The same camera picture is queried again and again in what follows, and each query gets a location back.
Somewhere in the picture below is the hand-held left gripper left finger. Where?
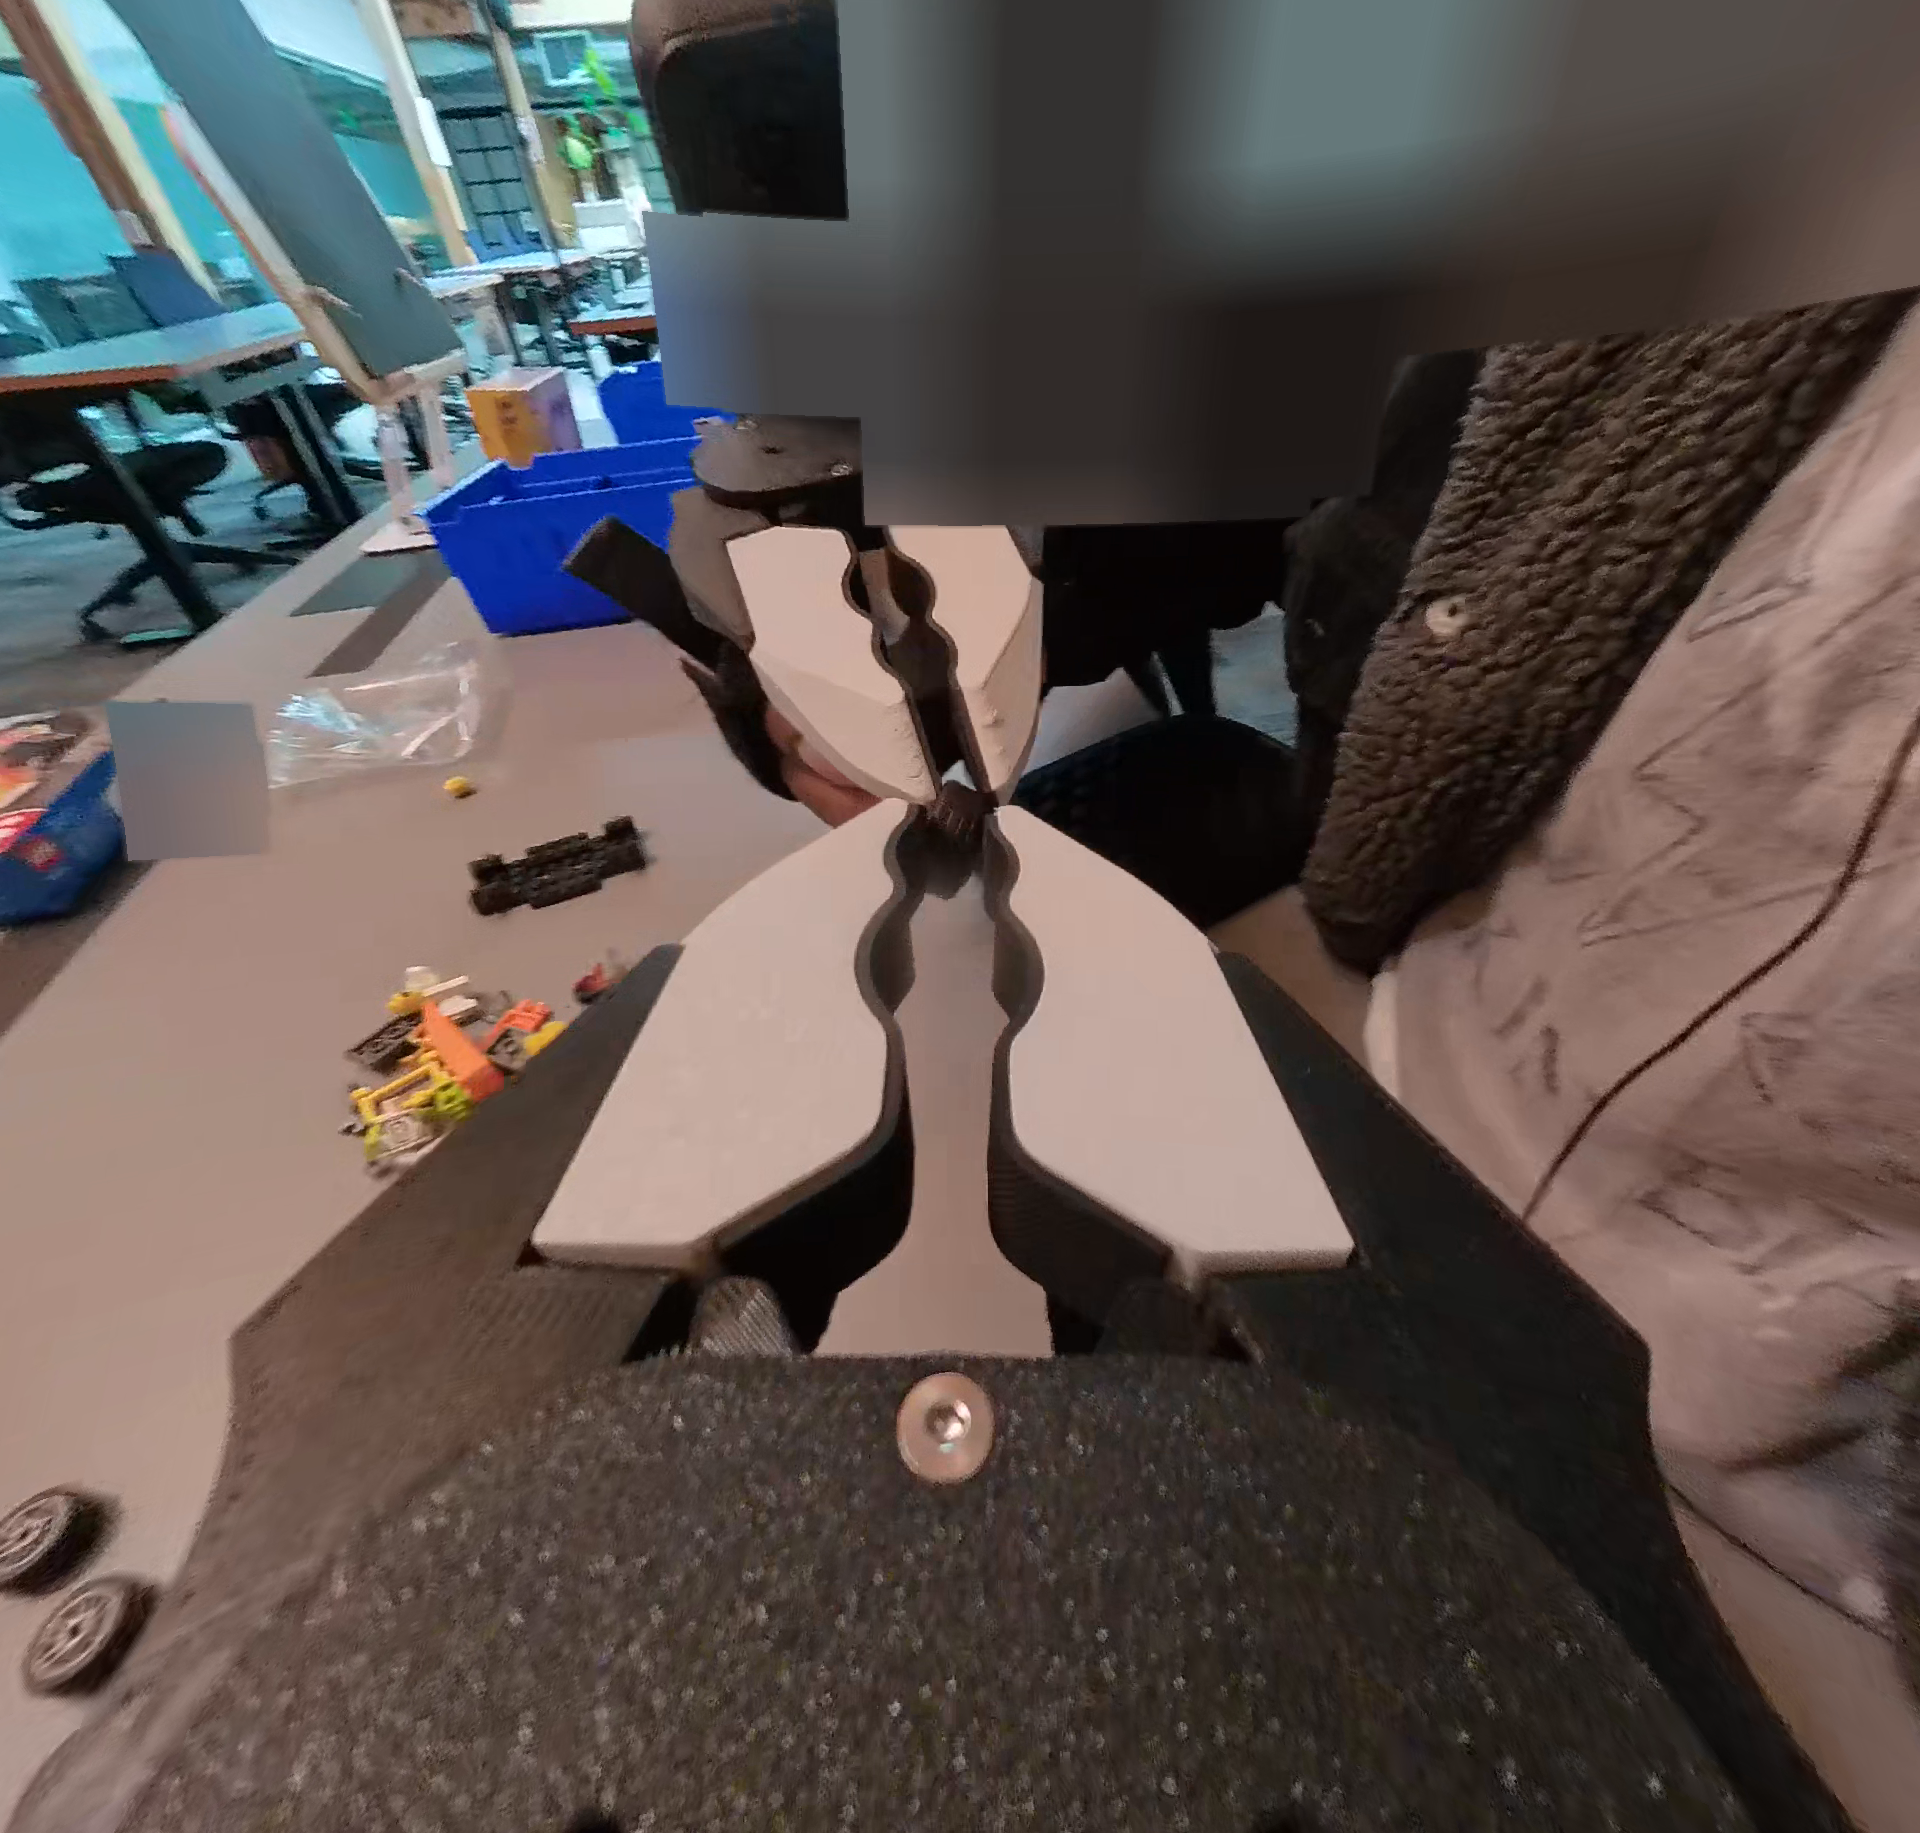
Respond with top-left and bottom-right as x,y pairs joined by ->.
535,805 -> 917,1333

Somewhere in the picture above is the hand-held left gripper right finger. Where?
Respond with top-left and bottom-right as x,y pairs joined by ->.
990,805 -> 1354,1333

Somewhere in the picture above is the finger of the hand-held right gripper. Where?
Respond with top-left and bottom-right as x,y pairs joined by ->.
730,529 -> 968,807
900,529 -> 1045,801

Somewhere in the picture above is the orange white lego nose piece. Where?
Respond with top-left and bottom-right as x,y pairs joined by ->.
416,999 -> 506,1101

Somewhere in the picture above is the orange lego race car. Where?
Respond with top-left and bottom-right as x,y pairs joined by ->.
464,818 -> 654,918

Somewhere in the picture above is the yellow lego hand truck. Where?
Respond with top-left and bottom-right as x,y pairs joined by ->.
344,1079 -> 481,1167

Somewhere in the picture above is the black lego wheel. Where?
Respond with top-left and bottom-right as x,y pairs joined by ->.
26,1574 -> 152,1699
0,1487 -> 106,1596

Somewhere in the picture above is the person's right forearm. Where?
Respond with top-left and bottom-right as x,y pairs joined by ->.
1005,524 -> 1321,935

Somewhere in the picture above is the blue lego box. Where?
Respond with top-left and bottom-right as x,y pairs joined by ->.
0,711 -> 129,929

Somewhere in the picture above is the person's right hand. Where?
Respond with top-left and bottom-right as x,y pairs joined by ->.
750,702 -> 886,821

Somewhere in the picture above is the long wooden desk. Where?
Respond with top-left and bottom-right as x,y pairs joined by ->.
420,244 -> 661,365

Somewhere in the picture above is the small yellow box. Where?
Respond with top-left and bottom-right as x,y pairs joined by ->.
464,365 -> 586,469

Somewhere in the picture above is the clear plastic bag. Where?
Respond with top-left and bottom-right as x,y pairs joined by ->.
265,650 -> 488,791

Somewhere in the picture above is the person's pale printed shirt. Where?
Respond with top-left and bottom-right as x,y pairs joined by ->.
1365,334 -> 1920,1745

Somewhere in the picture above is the black office chair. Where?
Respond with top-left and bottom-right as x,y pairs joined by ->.
0,439 -> 271,650

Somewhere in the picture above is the black drawstring cord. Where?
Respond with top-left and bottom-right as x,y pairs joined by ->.
1514,801 -> 1920,1236

